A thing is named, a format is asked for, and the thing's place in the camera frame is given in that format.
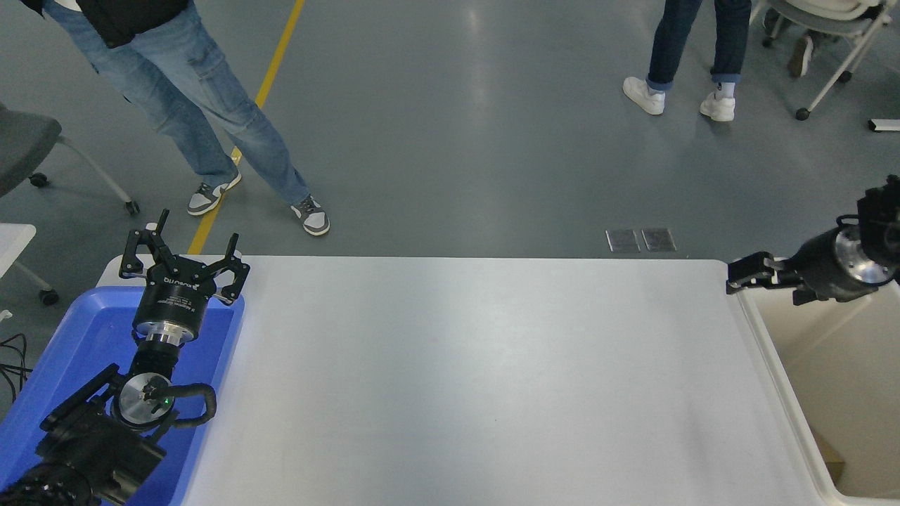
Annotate left gripper black drum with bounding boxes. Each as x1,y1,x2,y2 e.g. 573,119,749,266
132,271,213,332

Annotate black floor cables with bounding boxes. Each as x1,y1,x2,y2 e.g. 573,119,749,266
0,332,32,403

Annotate blue plastic tray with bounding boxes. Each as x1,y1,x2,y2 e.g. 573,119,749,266
0,286,245,506

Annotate right gripper black drum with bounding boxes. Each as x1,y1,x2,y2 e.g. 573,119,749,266
786,228,870,304

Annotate person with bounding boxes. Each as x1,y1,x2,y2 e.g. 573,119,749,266
21,0,331,237
622,0,753,123
763,7,818,79

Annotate grey office chair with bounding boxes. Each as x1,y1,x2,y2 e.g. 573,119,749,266
0,102,140,216

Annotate white-framed wheeled chair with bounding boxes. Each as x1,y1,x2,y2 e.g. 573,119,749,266
749,0,900,122

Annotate large pale bin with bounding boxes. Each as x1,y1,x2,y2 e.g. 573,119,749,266
726,257,900,506

